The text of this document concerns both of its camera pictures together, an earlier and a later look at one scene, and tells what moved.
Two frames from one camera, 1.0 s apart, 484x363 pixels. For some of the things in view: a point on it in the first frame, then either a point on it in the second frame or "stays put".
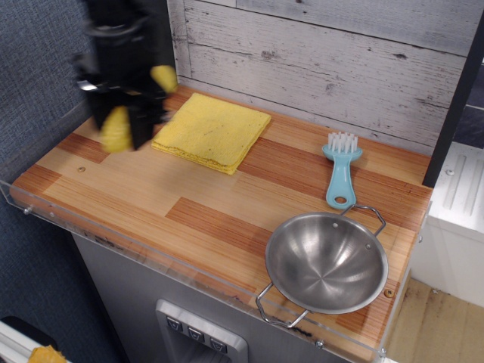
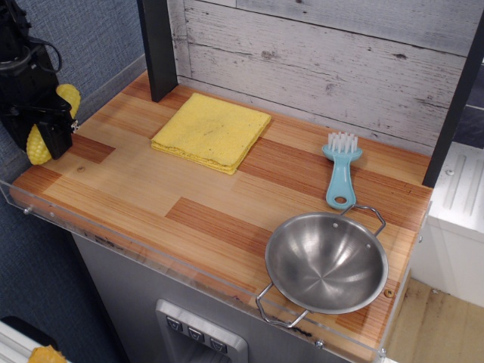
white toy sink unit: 448,255 stays put
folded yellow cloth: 212,131 stays put
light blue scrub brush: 342,149 stays put
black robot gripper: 116,59 to 29,95
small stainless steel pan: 324,262 stays put
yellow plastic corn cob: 116,134 to 37,149
